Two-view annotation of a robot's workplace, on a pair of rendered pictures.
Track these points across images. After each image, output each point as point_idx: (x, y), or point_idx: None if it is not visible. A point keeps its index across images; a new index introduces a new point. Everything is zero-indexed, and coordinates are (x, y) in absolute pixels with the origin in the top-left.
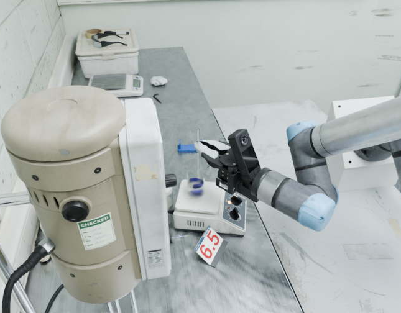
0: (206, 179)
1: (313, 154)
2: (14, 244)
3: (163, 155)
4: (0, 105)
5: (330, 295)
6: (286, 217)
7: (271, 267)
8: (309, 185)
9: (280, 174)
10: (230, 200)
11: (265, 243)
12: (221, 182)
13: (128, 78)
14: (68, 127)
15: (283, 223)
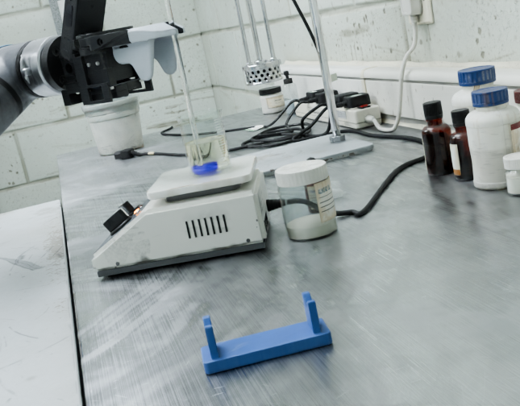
0: (197, 294)
1: None
2: (503, 75)
3: (378, 306)
4: None
5: (10, 242)
6: (4, 288)
7: (86, 238)
8: None
9: (35, 41)
10: (132, 217)
11: (82, 252)
12: (140, 85)
13: None
14: None
15: (22, 279)
